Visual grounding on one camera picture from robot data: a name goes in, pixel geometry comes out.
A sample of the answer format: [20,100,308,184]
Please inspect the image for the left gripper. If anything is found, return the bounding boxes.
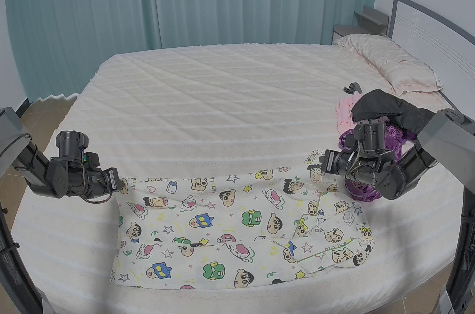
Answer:
[87,168,123,196]

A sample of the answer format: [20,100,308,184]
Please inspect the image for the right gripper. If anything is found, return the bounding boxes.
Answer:
[321,150,356,176]

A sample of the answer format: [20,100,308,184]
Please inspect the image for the white printed pyjama top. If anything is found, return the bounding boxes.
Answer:
[110,151,375,290]

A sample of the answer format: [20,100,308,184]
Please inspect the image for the bed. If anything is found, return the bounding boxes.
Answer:
[11,0,475,314]

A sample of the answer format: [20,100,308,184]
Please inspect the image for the pink garment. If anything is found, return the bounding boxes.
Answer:
[335,94,366,137]

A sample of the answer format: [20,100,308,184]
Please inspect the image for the purple satin garment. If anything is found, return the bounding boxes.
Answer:
[338,123,410,202]

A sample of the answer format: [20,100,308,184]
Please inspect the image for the black garment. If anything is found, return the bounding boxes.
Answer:
[351,89,446,137]

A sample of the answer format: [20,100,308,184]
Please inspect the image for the pale pink pillow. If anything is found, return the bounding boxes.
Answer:
[334,33,444,96]

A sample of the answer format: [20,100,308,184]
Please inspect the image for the grey bedside table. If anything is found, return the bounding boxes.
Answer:
[333,5,389,46]

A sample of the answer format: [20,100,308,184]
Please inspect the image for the black cable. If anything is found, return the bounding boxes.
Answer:
[7,134,33,172]
[85,190,114,204]

